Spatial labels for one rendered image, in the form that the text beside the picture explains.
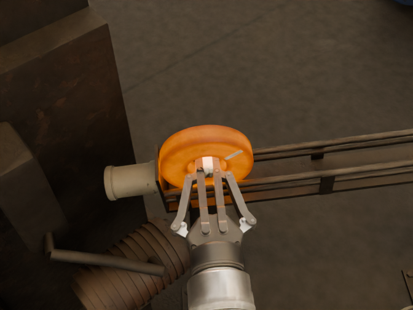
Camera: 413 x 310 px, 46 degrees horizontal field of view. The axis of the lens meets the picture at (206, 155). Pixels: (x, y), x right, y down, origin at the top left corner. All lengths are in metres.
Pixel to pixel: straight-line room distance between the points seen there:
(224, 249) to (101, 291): 0.32
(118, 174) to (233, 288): 0.30
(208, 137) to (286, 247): 0.85
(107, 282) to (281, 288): 0.69
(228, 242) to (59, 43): 0.39
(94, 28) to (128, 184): 0.26
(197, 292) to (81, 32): 0.43
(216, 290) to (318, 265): 0.91
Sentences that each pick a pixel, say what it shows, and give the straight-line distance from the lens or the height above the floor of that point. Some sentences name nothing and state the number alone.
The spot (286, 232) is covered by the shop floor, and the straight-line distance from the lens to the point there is 1.55.
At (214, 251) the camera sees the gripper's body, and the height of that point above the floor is 0.76.
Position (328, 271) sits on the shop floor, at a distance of 1.52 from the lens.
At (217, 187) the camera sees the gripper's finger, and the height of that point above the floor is 0.74.
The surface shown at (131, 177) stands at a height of 0.69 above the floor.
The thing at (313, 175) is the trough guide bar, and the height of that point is 0.70.
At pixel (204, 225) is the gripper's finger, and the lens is 0.70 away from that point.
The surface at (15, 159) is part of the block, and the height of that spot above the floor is 0.80.
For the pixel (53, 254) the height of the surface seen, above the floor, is 0.61.
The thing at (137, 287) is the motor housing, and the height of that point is 0.51.
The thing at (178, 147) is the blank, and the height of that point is 0.78.
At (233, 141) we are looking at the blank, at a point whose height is 0.78.
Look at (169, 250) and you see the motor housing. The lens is 0.93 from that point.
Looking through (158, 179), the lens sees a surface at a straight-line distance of 0.78.
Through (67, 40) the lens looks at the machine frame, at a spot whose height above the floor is 0.87.
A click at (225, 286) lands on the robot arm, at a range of 0.64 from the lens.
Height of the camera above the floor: 1.37
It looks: 54 degrees down
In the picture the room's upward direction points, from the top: straight up
